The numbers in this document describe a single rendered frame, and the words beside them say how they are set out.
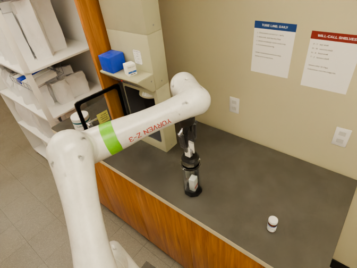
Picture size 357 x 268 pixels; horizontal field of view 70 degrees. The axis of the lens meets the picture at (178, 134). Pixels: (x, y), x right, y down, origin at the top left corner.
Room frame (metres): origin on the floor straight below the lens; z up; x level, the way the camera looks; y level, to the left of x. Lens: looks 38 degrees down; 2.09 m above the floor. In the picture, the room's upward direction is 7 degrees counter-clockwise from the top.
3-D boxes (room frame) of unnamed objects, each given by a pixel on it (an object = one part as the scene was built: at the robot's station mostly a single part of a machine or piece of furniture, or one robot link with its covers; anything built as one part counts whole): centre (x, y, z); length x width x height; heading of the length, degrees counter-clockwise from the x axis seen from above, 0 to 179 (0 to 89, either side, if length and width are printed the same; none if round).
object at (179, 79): (0.93, -0.05, 1.58); 0.13 x 0.11 x 0.14; 15
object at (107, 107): (1.38, 0.45, 1.19); 0.30 x 0.01 x 0.40; 129
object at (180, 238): (1.32, 0.04, 0.45); 2.05 x 0.67 x 0.90; 47
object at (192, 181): (0.93, -0.04, 1.06); 0.11 x 0.11 x 0.21
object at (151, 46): (1.48, 0.12, 1.32); 0.32 x 0.25 x 0.77; 47
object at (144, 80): (1.35, 0.25, 1.46); 0.32 x 0.12 x 0.10; 47
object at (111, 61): (1.41, 0.32, 1.55); 0.10 x 0.10 x 0.09; 47
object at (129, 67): (1.31, 0.22, 1.54); 0.05 x 0.05 x 0.06; 30
